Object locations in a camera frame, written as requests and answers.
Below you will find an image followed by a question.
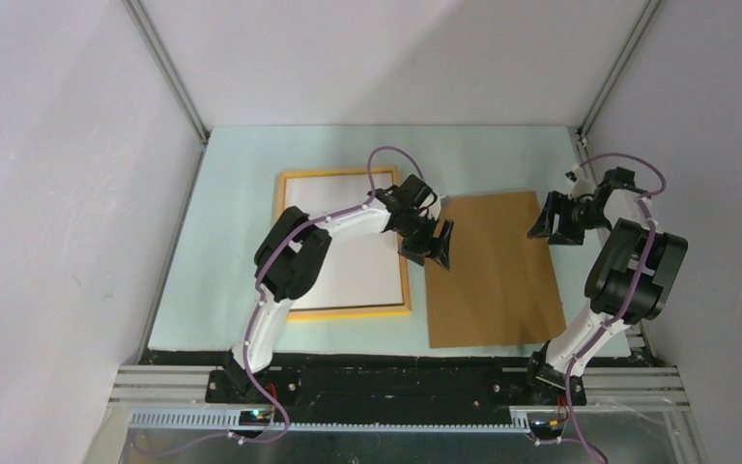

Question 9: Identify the aluminium corner post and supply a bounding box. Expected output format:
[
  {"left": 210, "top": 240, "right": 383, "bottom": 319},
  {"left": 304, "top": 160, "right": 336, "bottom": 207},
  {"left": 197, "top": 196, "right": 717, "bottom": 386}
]
[
  {"left": 122, "top": 0, "right": 211, "bottom": 145},
  {"left": 576, "top": 0, "right": 665, "bottom": 147}
]

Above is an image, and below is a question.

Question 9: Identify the brown cardboard backing board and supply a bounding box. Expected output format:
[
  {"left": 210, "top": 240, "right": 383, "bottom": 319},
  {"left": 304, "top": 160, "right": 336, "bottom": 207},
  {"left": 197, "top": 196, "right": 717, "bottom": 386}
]
[{"left": 425, "top": 191, "right": 566, "bottom": 348}]

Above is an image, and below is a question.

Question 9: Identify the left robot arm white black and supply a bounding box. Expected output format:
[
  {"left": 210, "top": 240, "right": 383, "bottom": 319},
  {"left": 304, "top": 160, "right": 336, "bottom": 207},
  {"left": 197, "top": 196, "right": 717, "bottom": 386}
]
[{"left": 229, "top": 175, "right": 454, "bottom": 403}]

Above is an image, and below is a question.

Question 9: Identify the orange flower photo print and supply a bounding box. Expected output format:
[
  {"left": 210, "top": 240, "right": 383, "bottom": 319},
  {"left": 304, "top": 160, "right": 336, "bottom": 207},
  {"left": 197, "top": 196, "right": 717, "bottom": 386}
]
[{"left": 283, "top": 172, "right": 408, "bottom": 312}]

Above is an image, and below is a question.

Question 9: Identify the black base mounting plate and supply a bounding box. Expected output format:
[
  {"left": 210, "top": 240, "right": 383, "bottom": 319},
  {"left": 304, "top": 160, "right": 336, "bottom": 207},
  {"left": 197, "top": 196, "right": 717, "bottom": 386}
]
[{"left": 140, "top": 348, "right": 657, "bottom": 427}]

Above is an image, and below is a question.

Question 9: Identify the right aluminium corner post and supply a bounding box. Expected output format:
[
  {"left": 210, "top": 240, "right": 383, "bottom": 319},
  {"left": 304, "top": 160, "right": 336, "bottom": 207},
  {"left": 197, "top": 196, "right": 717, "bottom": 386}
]
[{"left": 576, "top": 0, "right": 665, "bottom": 147}]

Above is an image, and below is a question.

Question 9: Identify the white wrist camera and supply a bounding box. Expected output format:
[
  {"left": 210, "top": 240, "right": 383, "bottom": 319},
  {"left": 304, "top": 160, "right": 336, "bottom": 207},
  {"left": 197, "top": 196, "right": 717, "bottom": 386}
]
[
  {"left": 565, "top": 164, "right": 596, "bottom": 200},
  {"left": 421, "top": 192, "right": 450, "bottom": 219}
]

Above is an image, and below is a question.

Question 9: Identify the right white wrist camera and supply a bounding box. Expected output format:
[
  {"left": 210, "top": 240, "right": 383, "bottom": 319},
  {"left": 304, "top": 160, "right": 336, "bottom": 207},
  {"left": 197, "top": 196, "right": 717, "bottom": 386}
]
[{"left": 565, "top": 164, "right": 596, "bottom": 200}]

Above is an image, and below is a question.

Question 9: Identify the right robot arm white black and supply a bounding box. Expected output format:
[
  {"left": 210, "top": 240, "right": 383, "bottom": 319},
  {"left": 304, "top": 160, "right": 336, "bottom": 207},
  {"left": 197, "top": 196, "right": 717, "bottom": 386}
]
[{"left": 523, "top": 167, "right": 688, "bottom": 404}]

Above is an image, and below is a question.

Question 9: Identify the yellow wooden picture frame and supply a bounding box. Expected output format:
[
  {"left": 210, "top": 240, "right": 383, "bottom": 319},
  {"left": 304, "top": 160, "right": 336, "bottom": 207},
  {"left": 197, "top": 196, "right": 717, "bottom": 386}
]
[{"left": 273, "top": 166, "right": 414, "bottom": 322}]

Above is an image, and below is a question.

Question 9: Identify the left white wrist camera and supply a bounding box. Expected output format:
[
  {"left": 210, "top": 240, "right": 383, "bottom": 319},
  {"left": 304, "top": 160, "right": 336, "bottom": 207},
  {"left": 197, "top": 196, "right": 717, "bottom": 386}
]
[{"left": 421, "top": 192, "right": 450, "bottom": 219}]

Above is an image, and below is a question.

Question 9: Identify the left aluminium corner post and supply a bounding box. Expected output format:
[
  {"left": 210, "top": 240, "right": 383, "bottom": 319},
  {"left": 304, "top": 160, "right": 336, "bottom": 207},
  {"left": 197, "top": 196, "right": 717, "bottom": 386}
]
[{"left": 122, "top": 0, "right": 211, "bottom": 145}]

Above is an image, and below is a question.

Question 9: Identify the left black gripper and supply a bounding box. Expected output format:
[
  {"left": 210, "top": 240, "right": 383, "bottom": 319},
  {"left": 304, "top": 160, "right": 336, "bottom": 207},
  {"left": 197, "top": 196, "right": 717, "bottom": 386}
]
[{"left": 398, "top": 212, "right": 454, "bottom": 272}]

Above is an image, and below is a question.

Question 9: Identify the aluminium extrusion rail front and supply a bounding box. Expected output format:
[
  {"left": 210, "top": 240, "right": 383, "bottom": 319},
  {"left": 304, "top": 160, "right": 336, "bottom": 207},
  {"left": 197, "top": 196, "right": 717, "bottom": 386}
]
[{"left": 106, "top": 364, "right": 693, "bottom": 435}]

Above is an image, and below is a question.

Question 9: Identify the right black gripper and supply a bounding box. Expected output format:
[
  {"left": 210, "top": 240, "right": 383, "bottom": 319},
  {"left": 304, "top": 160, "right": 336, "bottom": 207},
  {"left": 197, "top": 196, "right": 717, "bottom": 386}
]
[{"left": 525, "top": 189, "right": 611, "bottom": 246}]

